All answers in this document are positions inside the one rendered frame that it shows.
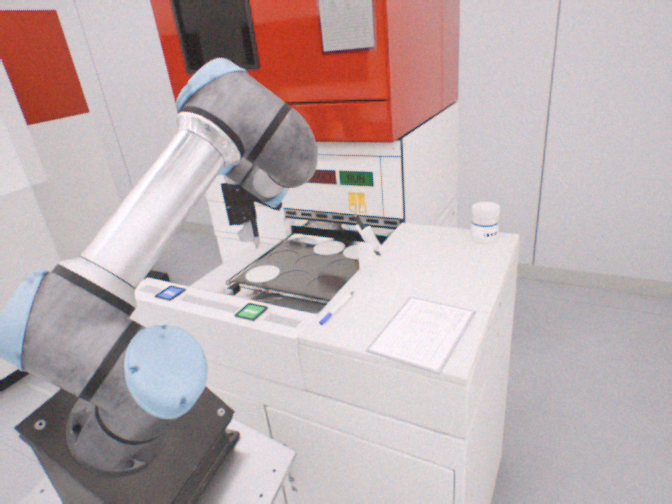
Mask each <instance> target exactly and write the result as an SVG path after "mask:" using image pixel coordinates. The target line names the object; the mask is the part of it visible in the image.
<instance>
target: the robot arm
mask: <svg viewBox="0 0 672 504"><path fill-rule="evenodd" d="M176 109H177V110H178V112H179V114H178V115H177V117H176V125H177V129H178V132H177V134H176V135H175V136H174V138H173V139H172V140H171V141H170V143H169V144H168V145H167V146H166V148H165V149H164V150H163V151H162V153H161V154H160V155H159V156H158V158H157V159H156V160H155V162H154V163H153V164H152V165H151V167H150V168H149V169H148V170H147V172H146V173H145V174H144V175H143V177H142V178H141V179H140V180H139V182H138V183H137V184H136V185H135V187H134V188H133V189H132V191H131V192H130V193H129V194H128V196H127V197H126V198H125V199H124V201H123V202H122V203H121V204H120V206H119V207H118V208H117V209H116V211H115V212H114V213H113V214H112V216H111V217H110V218H109V219H108V221H107V222H106V223H105V225H104V226H103V227H102V228H101V230H100V231H99V232H98V233H97V235H96V236H95V237H94V238H93V240H92V241H91V242H90V243H89V245H88V246H87V247H86V248H85V250H84V251H83V252H82V254H81V255H80V256H79V257H77V258H76V259H71V260H65V261H60V262H59V263H58V264H57V265H56V266H55V267H54V269H53V270H52V271H51V272H49V271H48V270H42V269H38V270H35V271H34V272H32V273H31V274H30V275H29V276H27V278H26V280H25V281H24V282H22V283H21V284H20V285H19V287H18V288H17V289H16V291H15V292H14V293H13V295H12V296H11V298H10V299H9V301H8V302H7V304H6V306H5V307H4V309H3V311H2V313H1V314H0V357H1V358H2V359H4V360H6V361H8V362H10V363H11V364H13V365H15V366H17V367H18V369H19V370H20V371H23V372H25V371H27V372H29V373H31V374H33V375H35V376H37V377H39V378H41V379H43V380H45V381H47V382H49V383H51V384H53V385H55V386H57V387H59V388H61V389H63V390H65V391H67V392H69V393H71V394H73V395H75V396H77V397H80V398H79V399H78V401H77V402H76V404H75V405H74V407H73V408H72V410H71V412H70V414H69V417H68V420H67V424H66V441H67V445H68V448H69V451H70V453H71V454H72V456H73V458H74V459H75V460H76V461H77V462H78V463H79V464H80V465H81V466H82V467H83V468H85V469H86V470H88V471H90V472H92V473H94V474H97V475H100V476H106V477H119V476H125V475H129V474H132V473H134V472H136V471H138V470H140V469H142V468H143V467H145V466H146V465H147V464H149V463H150V462H151V461H152V460H153V459H154V458H155V457H156V456H157V455H158V454H159V452H160V451H161V450H162V448H163V447H164V445H165V443H166V441H167V439H168V436H169V432H170V427H171V425H172V424H173V423H174V422H175V421H176V420H177V419H178V418H179V417H180V416H182V415H183V414H185V413H186V412H187V411H189V410H190V409H191V408H192V406H193V405H194V404H195V402H196V400H197V398H198V397H199V396H200V395H201V393H202V391H203V390H204V388H205V385H206V382H207V377H208V363H207V361H206V358H205V353H204V351H203V349H202V347H201V345H200V344H199V342H198V341H197V340H196V339H195V338H194V337H193V336H192V335H191V334H190V333H188V332H187V331H185V330H184V329H182V328H180V327H177V326H174V325H169V324H164V325H162V326H159V325H153V326H150V327H145V326H143V325H141V324H140V323H138V322H136V321H134V320H132V319H130V316H131V315H132V313H133V312H134V311H135V309H136V308H137V303H136V297H135V290H136V289H137V287H138V286H139V285H140V283H141V282H142V280H143V279H144V278H145V276H146V275H147V273H148V272H149V271H150V269H151V268H152V266H153V265H154V264H155V262H156V261H157V259H158V258H159V257H160V255H161V254H162V252H163V251H164V250H165V248H166V247H167V246H168V244H169V243H170V241H171V240H172V239H173V237H174V236H175V234H176V233H177V232H178V230H179V229H180V227H181V226H182V225H183V223H184V222H185V220H186V219H187V218H188V216H189V215H190V213H191V212H192V211H193V209H194V208H195V206H196V205H197V204H198V202H199V201H200V200H201V198H202V197H203V195H204V194H205V193H206V191H207V190H208V188H209V187H210V186H211V184H212V183H213V181H214V180H215V179H216V177H217V176H218V175H223V177H224V181H225V182H226V183H220V185H221V190H222V194H223V199H224V203H225V208H226V213H227V217H228V222H229V226H233V225H236V226H238V225H243V228H242V229H241V230H239V231H238V233H237V234H238V236H239V241H241V242H254V243H255V247H256V249H258V247H259V244H260V238H259V231H258V225H257V220H256V219H257V213H256V209H255V204H254V203H255V202H256V203H259V204H262V205H264V206H267V207H269V208H270V209H273V210H277V211H280V210H281V208H282V205H283V203H282V202H281V201H282V200H283V199H284V197H285V196H286V194H287V192H288V191H289V188H296V187H299V186H301V185H303V184H305V183H306V182H307V181H309V180H310V179H311V177H312V176H313V175H314V173H315V170H316V168H317V164H318V148H317V144H316V141H315V138H314V135H313V133H312V131H311V129H310V127H309V125H308V124H307V122H306V121H305V119H304V118H303V117H302V116H301V115H300V114H299V113H298V112H297V111H296V110H295V109H293V108H291V107H290V106H289V105H288V104H286V103H285V102H284V101H282V100H281V99H280V98H279V97H277V96H276V95H275V94H273V93H272V92H271V91H269V90H268V89H267V88H266V87H264V86H263V85H262V84H260V83H259V82H258V81H256V80H255V79H254V78H253V77H251V76H250V75H249V74H248V72H247V71H246V70H244V69H242V68H239V67H238V66H236V65H235V64H233V63H232V62H231V61H229V60H227V59H223V58H222V59H221V58H218V59H214V60H212V61H210V62H209V63H207V64H206V65H204V66H203V67H202V68H201V69H200V70H199V71H197V72H196V74H195V75H194V76H193V77H192V78H191V79H190V80H189V81H188V84H187V85H186V86H185V87H184V88H183V89H182V91H181V93H180V94H179V96H178V98H177V101H176ZM290 109H291V110H290ZM268 141H269V142H268ZM257 157H258V158H257ZM237 189H238V190H237ZM227 207H228V208H227ZM233 212H234V213H233ZM235 220H236V221H235ZM249 221H250V223H249Z"/></svg>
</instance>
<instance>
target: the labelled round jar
mask: <svg viewBox="0 0 672 504"><path fill-rule="evenodd" d="M499 208H500V207H499V205H497V204H496V203H492V202H479V203H476V204H474V205H473V206H472V220H471V239H472V240H473V241H475V242H478V243H492V242H494V241H496V240H497V239H498V226H499Z"/></svg>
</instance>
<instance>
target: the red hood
mask: <svg viewBox="0 0 672 504"><path fill-rule="evenodd" d="M150 4H151V8H152V12H153V16H154V20H155V24H156V28H157V32H158V36H159V40H160V44H161V48H162V52H163V56H164V60H165V64H166V68H167V72H168V76H169V81H170V85H171V89H172V93H173V97H174V101H175V105H176V101H177V98H178V96H179V94H180V93H181V91H182V89H183V88H184V87H185V86H186V85H187V84H188V81H189V80H190V79H191V78H192V77H193V76H194V75H195V74H196V72H197V71H199V70H200V69H201V68H202V67H203V66H204V65H206V64H207V63H209V62H210V61H212V60H214V59H218V58H221V59H222V58H223V59H227V60H229V61H231V62H232V63H233V64H235V65H236V66H238V67H239V68H242V69H244V70H246V71H247V72H248V74H249V75H250V76H251V77H253V78H254V79H255V80H256V81H258V82H259V83H260V84H262V85H263V86H264V87H266V88H267V89H268V90H269V91H271V92H272V93H273V94H275V95H276V96H277V97H279V98H280V99H281V100H282V101H284V102H285V103H286V104H288V105H289V106H290V107H291V108H293V109H295V110H296V111H297V112H298V113H299V114H300V115H301V116H302V117H303V118H304V119H305V121H306V122H307V124H308V125H309V127H310V129H311V131H312V133H313V135H314V138H315V141H316V142H368V143H392V142H394V141H395V140H397V139H398V138H400V137H401V136H403V135H404V134H406V133H408V132H409V131H411V130H412V129H414V128H415V127H417V126H418V125H420V124H421V123H423V122H424V121H426V120H427V119H429V118H431V117H432V116H434V115H435V114H437V113H438V112H440V111H441V110H443V109H444V108H446V107H447V106H449V105H450V104H452V103H454V102H455V101H457V100H458V97H459V41H460V0H150Z"/></svg>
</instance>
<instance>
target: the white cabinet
mask: <svg viewBox="0 0 672 504"><path fill-rule="evenodd" d="M515 293H516V281H515V285H514V288H513V291H512V294H511V297H510V301H509V304H508V307H507V310H506V313H505V317H504V320H503V323H502V326H501V330H500V334H499V336H498V339H497V342H496V346H495V349H494V352H493V355H492V358H491V362H490V365H489V368H488V371H487V374H486V378H485V381H484V384H483V387H482V390H481V394H480V397H479V400H478V403H477V406H476V410H475V413H474V416H473V419H472V424H471V427H470V429H469V432H468V435H467V438H461V437H458V436H455V435H452V434H449V433H445V432H442V431H439V430H436V429H432V428H429V427H426V426H423V425H419V424H416V423H413V422H410V421H406V420H403V419H400V418H397V417H393V416H390V415H387V414H384V413H381V412H377V411H374V410H371V409H368V408H364V407H361V406H358V405H355V404H351V403H348V402H345V401H342V400H338V399H335V398H332V397H329V396H325V395H322V394H319V393H316V392H313V391H309V390H306V391H305V392H304V391H301V390H298V389H294V388H291V387H288V386H285V385H282V384H278V383H275V382H272V381H269V380H266V379H262V378H259V377H256V376H253V375H250V374H246V373H243V372H240V371H237V370H234V369H230V368H227V367H224V366H221V365H218V364H214V363H211V362H208V361H207V363H208V377H207V382H206V385H205V386H207V387H208V388H209V389H210V390H211V391H212V392H213V393H215V394H216V395H217V396H218V397H219V398H220V399H222V400H223V401H224V402H225V403H226V404H227V405H229V406H230V407H231V408H232V409H233V410H234V411H235V413H234V414H233V418H232V419H234V420H236V421H238V422H240V423H242V424H244V425H246V426H248V427H250V428H252V429H254V430H255V431H257V432H259V433H261V434H263V435H265V436H267V437H269V438H271V439H273V440H275V441H277V442H278V443H280V444H282V445H284V446H286V447H288V448H290V449H292V450H294V451H296V453H297V457H296V459H295V461H294V463H293V465H292V467H291V469H290V471H289V473H288V475H287V477H286V479H285V481H284V483H283V485H282V487H281V489H280V491H279V493H278V495H277V497H276V499H275V501H274V503H273V504H491V500H492V495H493V491H494V486H495V482H496V477H497V473H498V468H499V464H500V459H501V458H502V454H501V453H502V441H503V430H504V418H505V406H506V395H507V384H508V371H509V360H510V348H511V336H512V325H513V313H514V301H515Z"/></svg>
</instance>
